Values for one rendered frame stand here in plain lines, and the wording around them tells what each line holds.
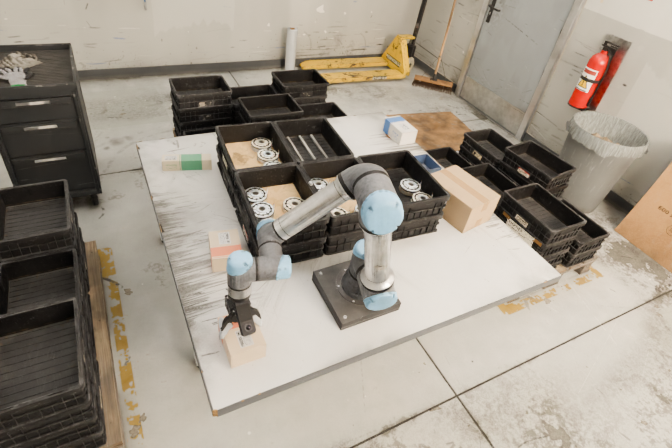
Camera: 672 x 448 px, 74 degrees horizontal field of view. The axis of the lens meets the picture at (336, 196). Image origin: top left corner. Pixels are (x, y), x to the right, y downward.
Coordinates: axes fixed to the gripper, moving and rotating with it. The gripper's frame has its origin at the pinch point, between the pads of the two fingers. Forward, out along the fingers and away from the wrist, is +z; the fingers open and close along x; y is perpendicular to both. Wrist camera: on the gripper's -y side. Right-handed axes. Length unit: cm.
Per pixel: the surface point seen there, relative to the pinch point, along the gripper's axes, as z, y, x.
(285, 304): 5.2, 10.0, -20.4
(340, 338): 5.4, -11.2, -33.4
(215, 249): -2.5, 39.7, -1.8
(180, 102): 20, 212, -22
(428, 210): -11, 24, -95
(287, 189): -8, 61, -41
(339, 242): -2, 27, -52
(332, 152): -8, 84, -76
